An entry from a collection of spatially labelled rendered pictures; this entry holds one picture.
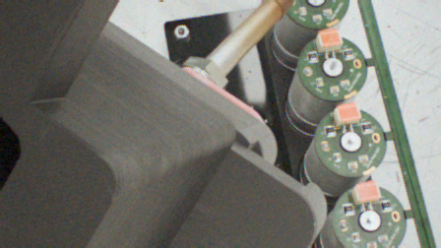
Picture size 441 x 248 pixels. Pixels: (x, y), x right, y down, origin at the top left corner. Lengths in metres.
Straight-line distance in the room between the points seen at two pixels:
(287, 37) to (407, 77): 0.07
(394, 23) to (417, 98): 0.04
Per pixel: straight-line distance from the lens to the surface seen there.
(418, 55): 0.38
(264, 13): 0.27
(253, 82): 0.35
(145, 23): 0.37
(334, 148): 0.29
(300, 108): 0.31
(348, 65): 0.30
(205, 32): 0.36
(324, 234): 0.30
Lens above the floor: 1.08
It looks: 72 degrees down
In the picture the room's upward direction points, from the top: 6 degrees clockwise
